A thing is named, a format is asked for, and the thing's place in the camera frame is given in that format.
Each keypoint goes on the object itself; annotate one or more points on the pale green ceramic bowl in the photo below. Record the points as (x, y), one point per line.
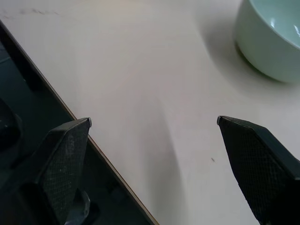
(269, 42)

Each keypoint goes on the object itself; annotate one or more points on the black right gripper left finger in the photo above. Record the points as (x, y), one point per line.
(62, 164)

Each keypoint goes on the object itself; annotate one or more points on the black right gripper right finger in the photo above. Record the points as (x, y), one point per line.
(260, 168)

